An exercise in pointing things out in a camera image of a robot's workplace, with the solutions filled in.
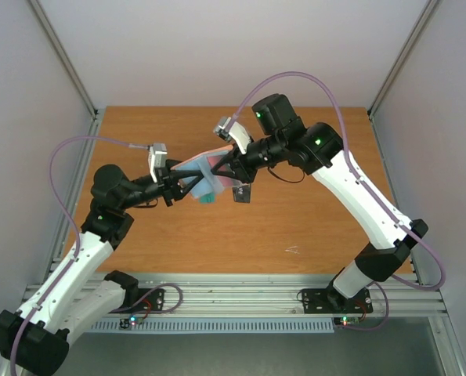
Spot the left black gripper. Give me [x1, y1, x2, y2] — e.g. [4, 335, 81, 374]
[119, 158, 205, 210]

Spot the pink leather card holder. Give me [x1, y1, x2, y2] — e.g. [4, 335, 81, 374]
[188, 146, 243, 194]

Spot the black VIP card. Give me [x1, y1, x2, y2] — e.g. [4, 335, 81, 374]
[232, 185, 251, 204]

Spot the teal VIP card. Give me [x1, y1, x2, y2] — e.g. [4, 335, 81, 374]
[199, 193, 215, 204]

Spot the red VIP card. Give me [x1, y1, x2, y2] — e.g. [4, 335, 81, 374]
[206, 154, 237, 188]

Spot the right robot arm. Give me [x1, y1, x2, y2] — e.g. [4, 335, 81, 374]
[211, 94, 428, 313]

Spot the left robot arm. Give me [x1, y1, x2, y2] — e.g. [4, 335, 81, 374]
[0, 163, 204, 375]

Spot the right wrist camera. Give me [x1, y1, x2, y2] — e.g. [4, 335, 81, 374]
[213, 117, 253, 154]

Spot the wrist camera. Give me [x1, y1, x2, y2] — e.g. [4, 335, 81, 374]
[213, 117, 253, 154]
[148, 143, 168, 183]

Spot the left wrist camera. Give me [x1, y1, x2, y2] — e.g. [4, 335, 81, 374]
[148, 143, 168, 183]

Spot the aluminium rail frame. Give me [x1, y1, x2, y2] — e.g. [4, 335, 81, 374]
[19, 107, 449, 318]

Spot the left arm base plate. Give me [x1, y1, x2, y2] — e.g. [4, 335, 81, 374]
[113, 288, 165, 313]

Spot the left aluminium corner post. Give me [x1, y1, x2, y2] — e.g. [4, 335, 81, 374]
[27, 0, 98, 119]

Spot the aluminium corner post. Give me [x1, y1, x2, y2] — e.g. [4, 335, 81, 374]
[27, 0, 98, 119]
[367, 0, 442, 120]

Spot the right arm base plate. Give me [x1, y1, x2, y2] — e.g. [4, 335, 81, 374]
[296, 288, 374, 314]

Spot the grey slotted cable duct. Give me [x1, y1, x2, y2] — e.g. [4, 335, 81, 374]
[89, 317, 334, 334]

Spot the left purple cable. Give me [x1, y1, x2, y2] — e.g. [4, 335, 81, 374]
[9, 136, 151, 373]

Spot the right aluminium corner post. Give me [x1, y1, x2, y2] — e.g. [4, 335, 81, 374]
[367, 0, 442, 120]

